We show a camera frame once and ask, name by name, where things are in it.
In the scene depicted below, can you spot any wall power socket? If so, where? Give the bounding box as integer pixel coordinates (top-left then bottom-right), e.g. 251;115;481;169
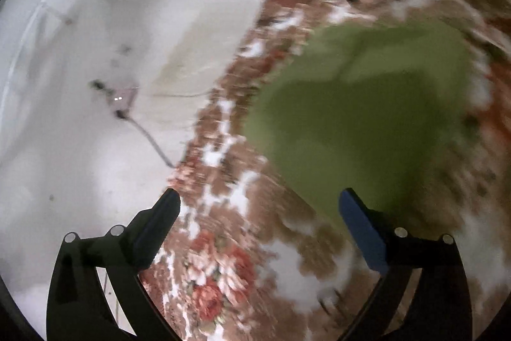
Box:
107;86;138;113

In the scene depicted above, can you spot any olive green garment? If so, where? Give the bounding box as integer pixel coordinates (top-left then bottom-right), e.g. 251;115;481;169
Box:
243;17;471;236

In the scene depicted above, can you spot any grey cable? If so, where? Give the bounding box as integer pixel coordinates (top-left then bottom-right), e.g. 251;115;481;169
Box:
115;111;177;169

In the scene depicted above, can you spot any floral brown white blanket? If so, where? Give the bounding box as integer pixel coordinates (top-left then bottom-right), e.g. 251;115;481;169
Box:
141;0;510;340

